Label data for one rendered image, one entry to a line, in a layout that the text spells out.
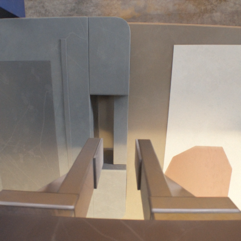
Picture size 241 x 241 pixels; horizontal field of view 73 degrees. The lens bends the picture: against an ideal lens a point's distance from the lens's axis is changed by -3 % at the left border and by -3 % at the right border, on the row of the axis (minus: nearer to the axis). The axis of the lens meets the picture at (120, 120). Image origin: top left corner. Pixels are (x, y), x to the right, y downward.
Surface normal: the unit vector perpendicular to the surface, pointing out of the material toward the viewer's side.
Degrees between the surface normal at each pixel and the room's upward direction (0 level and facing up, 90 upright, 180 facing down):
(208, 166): 28
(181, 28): 0
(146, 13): 0
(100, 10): 0
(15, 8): 90
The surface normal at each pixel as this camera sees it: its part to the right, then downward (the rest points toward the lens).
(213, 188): 0.00, -0.04
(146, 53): -0.03, 0.25
